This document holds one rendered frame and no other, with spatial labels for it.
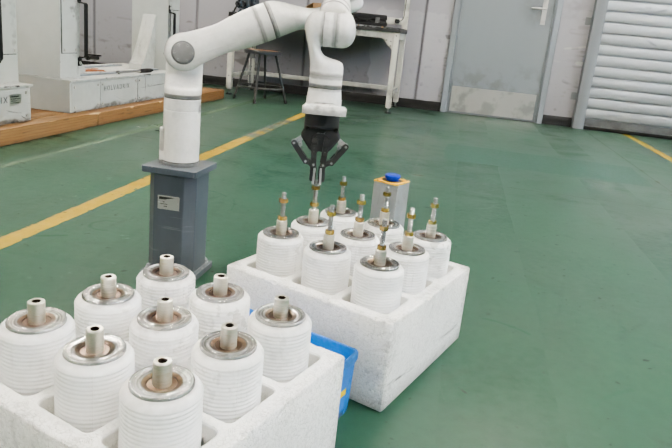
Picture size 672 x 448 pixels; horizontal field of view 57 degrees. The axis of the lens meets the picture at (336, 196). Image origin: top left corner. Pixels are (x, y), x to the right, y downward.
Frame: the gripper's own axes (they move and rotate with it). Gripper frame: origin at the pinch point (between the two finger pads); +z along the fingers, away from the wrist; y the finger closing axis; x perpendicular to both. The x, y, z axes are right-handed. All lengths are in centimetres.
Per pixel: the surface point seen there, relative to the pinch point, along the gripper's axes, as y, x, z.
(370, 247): -12.1, 10.8, 12.1
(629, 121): -313, -437, 24
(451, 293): -30.9, 10.7, 21.2
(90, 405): 28, 65, 16
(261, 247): 10.6, 12.3, 13.2
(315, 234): -0.6, 4.6, 12.2
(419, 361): -23.2, 21.4, 32.0
